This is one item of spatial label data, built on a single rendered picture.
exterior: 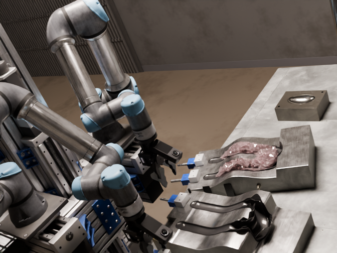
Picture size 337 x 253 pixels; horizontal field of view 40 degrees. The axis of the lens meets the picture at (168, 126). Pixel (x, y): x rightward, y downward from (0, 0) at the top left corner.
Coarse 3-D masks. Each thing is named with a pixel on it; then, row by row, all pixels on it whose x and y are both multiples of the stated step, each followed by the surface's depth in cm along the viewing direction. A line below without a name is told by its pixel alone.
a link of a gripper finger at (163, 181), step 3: (159, 168) 165; (162, 168) 166; (159, 171) 165; (162, 171) 166; (150, 174) 169; (153, 174) 168; (162, 174) 166; (153, 177) 169; (156, 177) 168; (162, 177) 166; (165, 177) 167; (156, 180) 169; (159, 180) 166; (162, 180) 166; (165, 180) 167; (162, 183) 167; (165, 183) 168; (165, 186) 169
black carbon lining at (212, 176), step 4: (280, 144) 182; (276, 148) 186; (280, 148) 185; (280, 152) 176; (228, 156) 192; (212, 160) 199; (216, 160) 198; (220, 160) 197; (276, 164) 178; (268, 168) 176; (204, 176) 191; (208, 176) 191; (212, 176) 190
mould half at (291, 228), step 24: (192, 192) 179; (264, 192) 157; (168, 216) 172; (192, 216) 168; (216, 216) 164; (240, 216) 152; (288, 216) 154; (192, 240) 158; (216, 240) 149; (240, 240) 143; (264, 240) 149; (288, 240) 145
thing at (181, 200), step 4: (180, 192) 177; (172, 196) 179; (176, 196) 178; (180, 196) 175; (184, 196) 174; (188, 196) 175; (164, 200) 181; (168, 200) 178; (172, 200) 177; (176, 200) 174; (180, 200) 173; (184, 200) 174; (188, 200) 176; (168, 204) 178; (172, 204) 177; (176, 204) 175; (180, 204) 173; (184, 204) 174
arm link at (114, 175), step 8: (112, 168) 133; (120, 168) 132; (104, 176) 131; (112, 176) 130; (120, 176) 130; (128, 176) 134; (104, 184) 132; (112, 184) 130; (120, 184) 131; (128, 184) 133; (104, 192) 133; (112, 192) 132; (120, 192) 132; (128, 192) 133; (136, 192) 136; (120, 200) 133; (128, 200) 133
